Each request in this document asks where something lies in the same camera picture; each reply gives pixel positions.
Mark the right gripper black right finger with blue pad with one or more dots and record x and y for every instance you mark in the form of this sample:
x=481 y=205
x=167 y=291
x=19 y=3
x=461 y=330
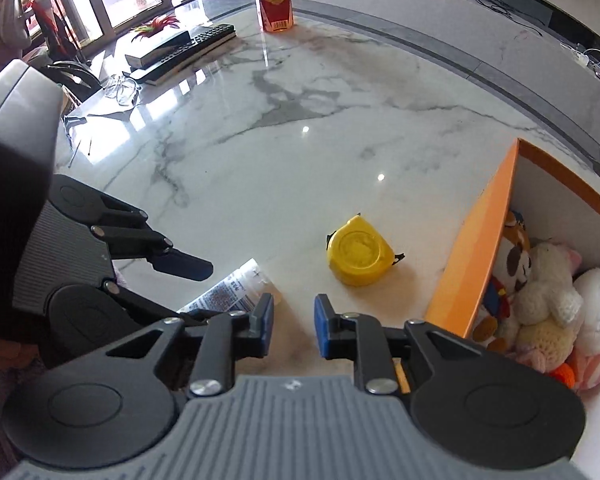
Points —
x=477 y=405

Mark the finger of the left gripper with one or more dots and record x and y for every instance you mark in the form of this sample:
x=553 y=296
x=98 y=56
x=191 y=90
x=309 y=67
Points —
x=134 y=312
x=165 y=254

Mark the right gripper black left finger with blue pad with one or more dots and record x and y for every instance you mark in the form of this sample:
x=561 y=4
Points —
x=119 y=401

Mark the orange crochet ball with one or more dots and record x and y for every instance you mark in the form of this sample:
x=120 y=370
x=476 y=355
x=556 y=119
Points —
x=564 y=374

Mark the cream crochet sheep doll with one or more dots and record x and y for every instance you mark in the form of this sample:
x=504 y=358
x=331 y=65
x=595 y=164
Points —
x=548 y=308

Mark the white plush pink striped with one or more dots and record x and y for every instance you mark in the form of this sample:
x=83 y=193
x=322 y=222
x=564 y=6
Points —
x=585 y=358

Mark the brown dog plush blue suit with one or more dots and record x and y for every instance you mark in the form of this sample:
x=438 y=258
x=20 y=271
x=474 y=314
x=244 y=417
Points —
x=495 y=327

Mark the yellow tape measure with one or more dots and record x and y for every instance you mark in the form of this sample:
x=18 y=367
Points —
x=358 y=255

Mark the red artificial flower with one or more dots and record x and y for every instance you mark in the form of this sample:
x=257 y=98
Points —
x=156 y=25

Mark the orange cardboard box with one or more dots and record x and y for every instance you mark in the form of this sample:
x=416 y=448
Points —
x=558 y=206

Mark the black keyboard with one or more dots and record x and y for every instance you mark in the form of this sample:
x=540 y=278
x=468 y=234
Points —
x=205 y=40

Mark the white marble tv console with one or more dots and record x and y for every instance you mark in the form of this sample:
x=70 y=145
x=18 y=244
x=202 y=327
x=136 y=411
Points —
x=532 y=69

